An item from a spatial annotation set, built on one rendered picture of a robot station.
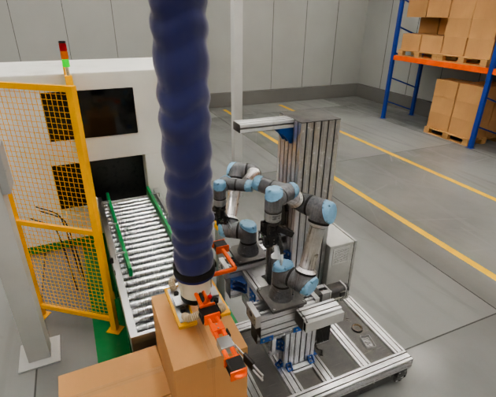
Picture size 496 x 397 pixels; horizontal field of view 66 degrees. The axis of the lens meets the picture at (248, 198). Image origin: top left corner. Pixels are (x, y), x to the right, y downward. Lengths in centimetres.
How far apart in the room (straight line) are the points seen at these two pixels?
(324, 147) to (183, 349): 132
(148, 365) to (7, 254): 124
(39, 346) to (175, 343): 164
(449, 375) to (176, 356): 227
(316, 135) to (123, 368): 183
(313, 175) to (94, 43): 920
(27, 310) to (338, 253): 232
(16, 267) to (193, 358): 157
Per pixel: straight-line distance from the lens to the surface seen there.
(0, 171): 286
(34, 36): 1091
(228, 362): 177
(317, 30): 1295
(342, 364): 317
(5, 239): 308
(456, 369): 374
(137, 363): 272
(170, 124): 169
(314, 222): 203
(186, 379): 218
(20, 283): 327
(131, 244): 389
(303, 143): 209
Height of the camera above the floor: 254
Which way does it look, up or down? 26 degrees down
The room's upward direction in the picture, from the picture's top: 1 degrees clockwise
